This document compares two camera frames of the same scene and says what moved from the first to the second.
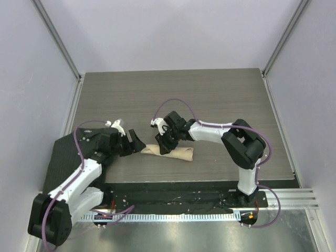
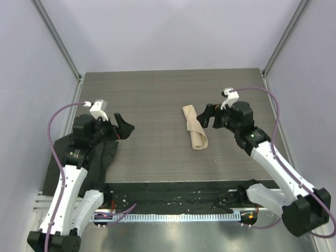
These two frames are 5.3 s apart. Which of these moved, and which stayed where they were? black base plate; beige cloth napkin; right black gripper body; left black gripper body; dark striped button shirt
Moved: right black gripper body; left black gripper body; beige cloth napkin
Stayed: dark striped button shirt; black base plate
